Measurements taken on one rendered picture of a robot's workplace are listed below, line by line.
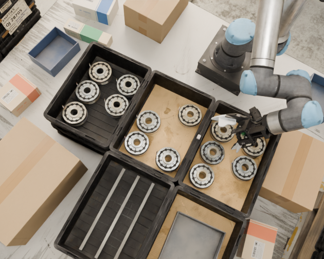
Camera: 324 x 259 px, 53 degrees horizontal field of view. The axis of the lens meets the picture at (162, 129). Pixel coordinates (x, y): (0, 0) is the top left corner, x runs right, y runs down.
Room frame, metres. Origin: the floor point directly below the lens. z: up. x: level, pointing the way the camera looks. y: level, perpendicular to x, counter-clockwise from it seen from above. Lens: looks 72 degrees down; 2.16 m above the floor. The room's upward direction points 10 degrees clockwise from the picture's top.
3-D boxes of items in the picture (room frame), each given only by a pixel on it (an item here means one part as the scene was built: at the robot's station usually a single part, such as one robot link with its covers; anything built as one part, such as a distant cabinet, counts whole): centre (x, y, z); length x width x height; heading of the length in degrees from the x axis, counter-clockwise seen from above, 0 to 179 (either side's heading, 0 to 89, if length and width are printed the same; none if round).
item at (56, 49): (0.78, 0.59, 0.74); 0.20 x 0.15 x 0.07; 153
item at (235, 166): (0.33, -0.36, 0.86); 0.10 x 0.10 x 0.01
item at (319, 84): (0.77, -0.73, 0.74); 0.20 x 0.15 x 0.07; 161
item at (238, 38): (0.88, -0.27, 0.97); 0.13 x 0.12 x 0.14; 92
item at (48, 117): (0.53, 0.28, 0.92); 0.40 x 0.30 x 0.02; 163
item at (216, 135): (0.48, -0.26, 0.86); 0.10 x 0.10 x 0.01
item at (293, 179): (0.38, -0.59, 0.78); 0.30 x 0.22 x 0.16; 163
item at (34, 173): (0.13, 0.52, 0.80); 0.40 x 0.30 x 0.20; 153
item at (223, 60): (0.88, -0.26, 0.85); 0.15 x 0.15 x 0.10
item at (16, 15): (1.17, 1.02, 0.41); 0.31 x 0.02 x 0.16; 157
